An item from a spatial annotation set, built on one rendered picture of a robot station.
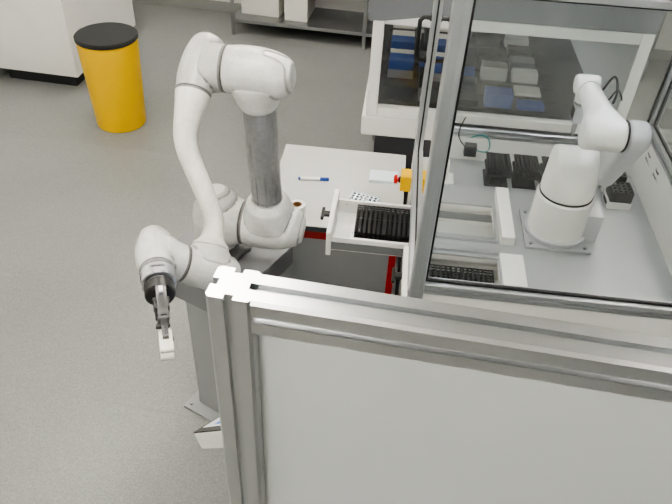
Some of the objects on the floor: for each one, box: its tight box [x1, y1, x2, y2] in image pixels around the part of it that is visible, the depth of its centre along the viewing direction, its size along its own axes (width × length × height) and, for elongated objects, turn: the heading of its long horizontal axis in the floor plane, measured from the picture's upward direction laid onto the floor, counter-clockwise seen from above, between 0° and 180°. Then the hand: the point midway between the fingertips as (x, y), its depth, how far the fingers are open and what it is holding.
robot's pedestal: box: [184, 302, 219, 422], centre depth 275 cm, size 30×30×76 cm
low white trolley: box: [279, 144, 406, 294], centre depth 322 cm, size 58×62×76 cm
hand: (166, 344), depth 153 cm, fingers closed
